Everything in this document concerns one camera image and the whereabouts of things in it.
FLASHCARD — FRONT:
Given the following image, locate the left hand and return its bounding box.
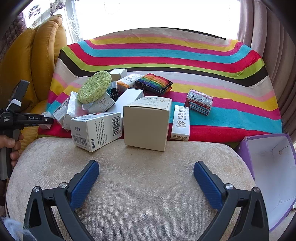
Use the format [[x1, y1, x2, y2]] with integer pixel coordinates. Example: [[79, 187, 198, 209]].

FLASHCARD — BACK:
[[0, 133, 23, 168]]

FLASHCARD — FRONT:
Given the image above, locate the rainbow striped fabric roll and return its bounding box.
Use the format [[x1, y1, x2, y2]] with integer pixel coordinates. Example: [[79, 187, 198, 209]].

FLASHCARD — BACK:
[[135, 73, 173, 96]]

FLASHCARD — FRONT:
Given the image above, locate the white barcode box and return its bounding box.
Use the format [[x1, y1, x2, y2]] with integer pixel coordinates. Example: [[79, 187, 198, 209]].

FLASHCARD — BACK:
[[70, 112, 122, 152]]

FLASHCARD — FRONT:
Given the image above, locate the orange white small box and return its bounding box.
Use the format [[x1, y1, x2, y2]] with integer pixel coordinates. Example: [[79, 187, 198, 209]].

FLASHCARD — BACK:
[[116, 73, 143, 92]]

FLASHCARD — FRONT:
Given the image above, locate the red patterned small box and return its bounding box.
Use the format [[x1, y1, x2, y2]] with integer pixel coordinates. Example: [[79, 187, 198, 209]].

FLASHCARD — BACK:
[[185, 89, 213, 115]]

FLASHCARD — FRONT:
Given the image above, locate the small white cube box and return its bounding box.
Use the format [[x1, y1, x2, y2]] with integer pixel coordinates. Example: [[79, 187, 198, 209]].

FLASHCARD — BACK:
[[109, 68, 127, 82]]

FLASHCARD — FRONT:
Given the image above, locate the pink brown curtain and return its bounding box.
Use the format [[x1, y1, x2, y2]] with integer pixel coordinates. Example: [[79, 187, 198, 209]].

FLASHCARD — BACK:
[[237, 1, 295, 139]]

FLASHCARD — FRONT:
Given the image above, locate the white toothpaste box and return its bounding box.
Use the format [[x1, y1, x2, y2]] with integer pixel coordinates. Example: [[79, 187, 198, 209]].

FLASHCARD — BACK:
[[171, 105, 190, 141]]

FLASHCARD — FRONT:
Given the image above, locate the white tall logo box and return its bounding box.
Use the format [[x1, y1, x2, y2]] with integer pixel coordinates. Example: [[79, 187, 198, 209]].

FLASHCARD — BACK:
[[108, 88, 144, 117]]

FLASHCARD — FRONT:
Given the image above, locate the floral lace curtain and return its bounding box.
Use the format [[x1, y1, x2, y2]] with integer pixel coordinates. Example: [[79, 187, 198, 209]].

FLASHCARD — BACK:
[[23, 0, 84, 45]]

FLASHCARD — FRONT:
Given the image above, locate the yellow leather headboard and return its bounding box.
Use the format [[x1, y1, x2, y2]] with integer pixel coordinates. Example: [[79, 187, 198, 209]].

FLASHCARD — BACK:
[[0, 14, 68, 153]]

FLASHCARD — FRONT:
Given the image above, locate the purple cardboard box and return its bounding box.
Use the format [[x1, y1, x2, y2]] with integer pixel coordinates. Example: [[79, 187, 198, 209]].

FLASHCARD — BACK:
[[235, 133, 296, 231]]

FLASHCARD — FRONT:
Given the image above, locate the green round sponge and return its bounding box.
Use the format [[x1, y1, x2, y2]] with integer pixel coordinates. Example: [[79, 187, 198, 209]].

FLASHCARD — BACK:
[[77, 71, 111, 104]]

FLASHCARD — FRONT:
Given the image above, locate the large white pink box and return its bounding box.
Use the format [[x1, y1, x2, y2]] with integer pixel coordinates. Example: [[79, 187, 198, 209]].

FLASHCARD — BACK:
[[53, 91, 88, 131]]

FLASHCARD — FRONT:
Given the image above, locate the black instruction box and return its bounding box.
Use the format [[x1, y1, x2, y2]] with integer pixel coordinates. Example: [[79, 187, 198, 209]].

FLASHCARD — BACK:
[[107, 81, 119, 101]]

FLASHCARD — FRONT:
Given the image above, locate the silver foil packet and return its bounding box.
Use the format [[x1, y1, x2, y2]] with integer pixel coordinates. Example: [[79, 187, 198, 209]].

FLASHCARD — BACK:
[[82, 92, 115, 113]]

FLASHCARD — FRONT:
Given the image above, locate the beige cube box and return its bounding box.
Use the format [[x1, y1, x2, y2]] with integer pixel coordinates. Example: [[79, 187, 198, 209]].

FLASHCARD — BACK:
[[123, 96, 172, 152]]

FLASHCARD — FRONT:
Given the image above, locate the striped colourful cloth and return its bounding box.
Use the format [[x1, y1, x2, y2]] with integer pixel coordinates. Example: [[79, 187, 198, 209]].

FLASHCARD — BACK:
[[46, 28, 282, 143]]

